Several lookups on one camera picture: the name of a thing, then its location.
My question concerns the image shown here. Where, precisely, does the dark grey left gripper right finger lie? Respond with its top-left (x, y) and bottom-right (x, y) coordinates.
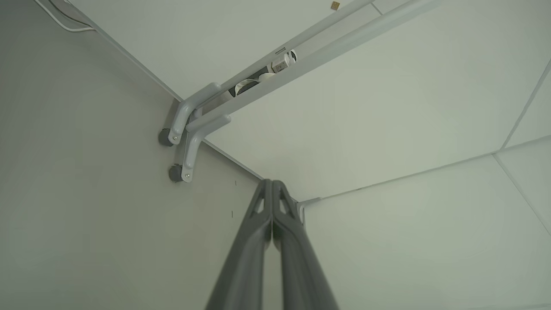
top-left (272, 180), bottom-right (341, 310)

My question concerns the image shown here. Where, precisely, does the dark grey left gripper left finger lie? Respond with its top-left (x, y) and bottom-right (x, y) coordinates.
top-left (206, 179), bottom-right (273, 310)

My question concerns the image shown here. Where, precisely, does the grey metal stand leg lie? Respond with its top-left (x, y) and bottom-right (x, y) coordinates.
top-left (168, 0), bottom-right (376, 146)
top-left (181, 0), bottom-right (440, 183)

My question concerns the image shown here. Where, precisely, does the white cable bundle under frame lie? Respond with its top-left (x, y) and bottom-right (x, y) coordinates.
top-left (228, 49), bottom-right (298, 98)

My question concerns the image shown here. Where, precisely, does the white floor cable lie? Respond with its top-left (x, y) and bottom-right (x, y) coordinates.
top-left (34, 0), bottom-right (96, 33)

